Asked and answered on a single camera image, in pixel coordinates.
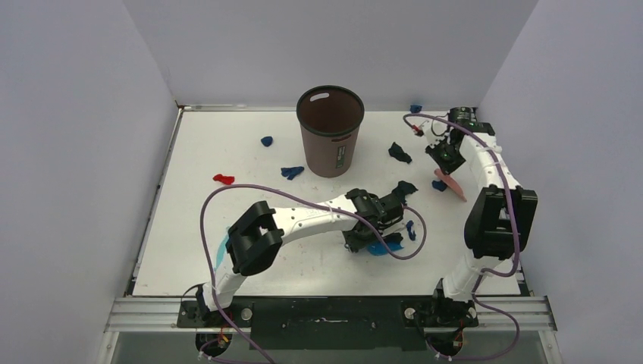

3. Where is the pink hand brush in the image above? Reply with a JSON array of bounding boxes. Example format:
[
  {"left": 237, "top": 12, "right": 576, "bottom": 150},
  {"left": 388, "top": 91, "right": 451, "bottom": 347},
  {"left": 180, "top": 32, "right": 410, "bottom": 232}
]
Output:
[{"left": 434, "top": 168, "right": 467, "bottom": 202}]

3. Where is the blue plastic dustpan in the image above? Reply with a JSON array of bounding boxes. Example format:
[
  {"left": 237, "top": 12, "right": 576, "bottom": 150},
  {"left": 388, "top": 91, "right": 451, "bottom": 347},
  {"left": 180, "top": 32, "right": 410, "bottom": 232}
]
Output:
[{"left": 366, "top": 233, "right": 403, "bottom": 256}]

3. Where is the small blue paper scrap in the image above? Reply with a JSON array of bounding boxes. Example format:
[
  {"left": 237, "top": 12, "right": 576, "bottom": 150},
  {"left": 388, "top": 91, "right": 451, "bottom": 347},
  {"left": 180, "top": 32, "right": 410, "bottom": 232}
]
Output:
[{"left": 405, "top": 220, "right": 416, "bottom": 241}]

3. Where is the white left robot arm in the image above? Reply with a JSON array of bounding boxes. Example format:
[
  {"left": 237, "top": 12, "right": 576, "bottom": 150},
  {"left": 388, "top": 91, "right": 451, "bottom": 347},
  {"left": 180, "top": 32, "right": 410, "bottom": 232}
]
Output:
[{"left": 196, "top": 189, "right": 404, "bottom": 327}]

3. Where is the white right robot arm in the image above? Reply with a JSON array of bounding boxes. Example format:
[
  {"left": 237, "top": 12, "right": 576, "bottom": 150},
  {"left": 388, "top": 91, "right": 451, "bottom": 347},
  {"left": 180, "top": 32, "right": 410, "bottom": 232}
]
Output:
[{"left": 423, "top": 106, "right": 538, "bottom": 325}]

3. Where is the blue scrap right side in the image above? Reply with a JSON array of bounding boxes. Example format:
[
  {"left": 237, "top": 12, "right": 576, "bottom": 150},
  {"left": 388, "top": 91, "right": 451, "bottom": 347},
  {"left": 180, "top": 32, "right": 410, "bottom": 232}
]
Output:
[{"left": 431, "top": 180, "right": 448, "bottom": 192}]

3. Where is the dark navy scrap behind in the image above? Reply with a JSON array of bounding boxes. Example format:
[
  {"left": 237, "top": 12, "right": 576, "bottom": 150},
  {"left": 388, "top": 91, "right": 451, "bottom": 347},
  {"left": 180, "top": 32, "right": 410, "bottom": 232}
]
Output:
[{"left": 387, "top": 142, "right": 412, "bottom": 164}]

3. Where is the blue paper scrap near bin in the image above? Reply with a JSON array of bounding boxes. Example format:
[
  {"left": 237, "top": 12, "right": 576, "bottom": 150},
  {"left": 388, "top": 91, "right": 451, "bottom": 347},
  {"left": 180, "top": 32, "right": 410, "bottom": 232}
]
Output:
[{"left": 281, "top": 166, "right": 305, "bottom": 180}]

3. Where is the brown waste bin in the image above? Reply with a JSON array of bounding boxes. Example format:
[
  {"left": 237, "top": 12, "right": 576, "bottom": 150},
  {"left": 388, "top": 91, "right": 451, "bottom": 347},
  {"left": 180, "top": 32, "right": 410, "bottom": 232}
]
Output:
[{"left": 296, "top": 85, "right": 365, "bottom": 178}]

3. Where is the blue paper ball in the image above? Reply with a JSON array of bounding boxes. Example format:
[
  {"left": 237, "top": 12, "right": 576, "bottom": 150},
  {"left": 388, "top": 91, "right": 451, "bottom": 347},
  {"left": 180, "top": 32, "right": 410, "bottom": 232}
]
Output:
[{"left": 261, "top": 136, "right": 274, "bottom": 147}]

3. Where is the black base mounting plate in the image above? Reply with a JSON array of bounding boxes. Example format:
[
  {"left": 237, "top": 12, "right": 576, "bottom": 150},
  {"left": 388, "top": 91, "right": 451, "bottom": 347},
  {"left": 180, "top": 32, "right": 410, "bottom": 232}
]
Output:
[{"left": 177, "top": 296, "right": 478, "bottom": 351}]

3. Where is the red paper scrap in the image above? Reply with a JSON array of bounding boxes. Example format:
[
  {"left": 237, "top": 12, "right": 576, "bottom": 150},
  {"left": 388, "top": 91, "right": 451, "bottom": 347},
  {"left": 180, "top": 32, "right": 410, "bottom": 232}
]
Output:
[{"left": 212, "top": 174, "right": 235, "bottom": 186}]

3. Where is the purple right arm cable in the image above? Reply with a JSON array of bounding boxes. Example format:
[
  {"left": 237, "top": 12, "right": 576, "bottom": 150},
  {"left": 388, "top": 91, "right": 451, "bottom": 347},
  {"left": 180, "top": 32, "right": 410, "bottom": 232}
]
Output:
[{"left": 402, "top": 112, "right": 522, "bottom": 362}]

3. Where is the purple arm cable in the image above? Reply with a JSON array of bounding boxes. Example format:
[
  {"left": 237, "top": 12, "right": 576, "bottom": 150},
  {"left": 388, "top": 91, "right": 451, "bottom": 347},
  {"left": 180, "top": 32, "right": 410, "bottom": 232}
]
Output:
[
  {"left": 199, "top": 184, "right": 428, "bottom": 364},
  {"left": 402, "top": 112, "right": 522, "bottom": 362}
]

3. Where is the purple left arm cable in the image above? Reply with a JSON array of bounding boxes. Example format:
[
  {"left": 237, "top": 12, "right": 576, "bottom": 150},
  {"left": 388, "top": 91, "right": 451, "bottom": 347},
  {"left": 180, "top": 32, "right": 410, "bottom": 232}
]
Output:
[{"left": 199, "top": 184, "right": 428, "bottom": 364}]

